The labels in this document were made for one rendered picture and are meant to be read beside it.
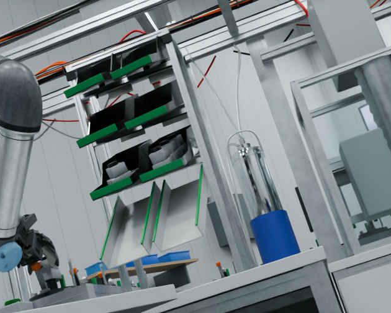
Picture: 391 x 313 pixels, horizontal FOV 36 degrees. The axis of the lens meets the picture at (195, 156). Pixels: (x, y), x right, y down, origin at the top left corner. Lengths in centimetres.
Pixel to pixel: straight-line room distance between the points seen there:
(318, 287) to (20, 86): 78
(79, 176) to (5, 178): 558
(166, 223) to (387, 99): 102
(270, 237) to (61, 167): 472
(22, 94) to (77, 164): 569
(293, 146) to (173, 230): 125
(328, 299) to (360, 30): 137
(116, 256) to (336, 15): 136
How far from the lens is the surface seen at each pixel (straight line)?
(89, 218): 685
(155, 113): 169
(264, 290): 141
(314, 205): 274
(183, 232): 163
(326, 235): 272
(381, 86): 235
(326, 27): 251
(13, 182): 143
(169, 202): 178
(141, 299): 112
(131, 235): 172
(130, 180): 166
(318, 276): 140
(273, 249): 238
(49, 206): 657
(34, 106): 138
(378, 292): 212
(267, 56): 290
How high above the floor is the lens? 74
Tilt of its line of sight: 16 degrees up
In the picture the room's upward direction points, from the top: 17 degrees counter-clockwise
